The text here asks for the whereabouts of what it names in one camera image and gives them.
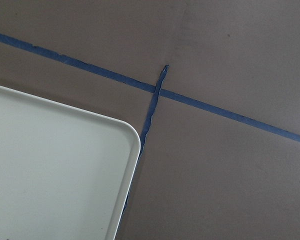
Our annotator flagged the white bear serving tray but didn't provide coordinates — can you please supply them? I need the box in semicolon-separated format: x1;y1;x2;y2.
0;86;141;240

